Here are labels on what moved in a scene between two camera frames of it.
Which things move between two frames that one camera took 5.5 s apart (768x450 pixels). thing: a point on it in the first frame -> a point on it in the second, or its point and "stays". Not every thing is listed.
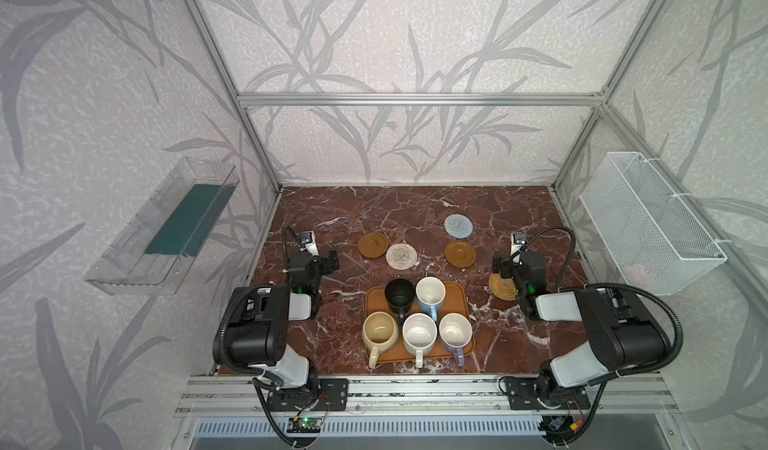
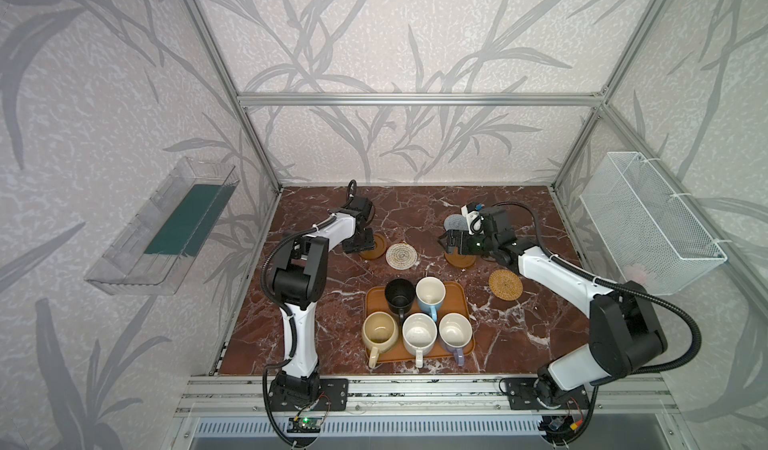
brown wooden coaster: (460, 254) stays
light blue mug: (430, 292) stays
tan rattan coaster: (502, 287) stays
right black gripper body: (507, 269) -> (459, 240)
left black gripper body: (324, 263) -> (360, 238)
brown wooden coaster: (373, 245) stays
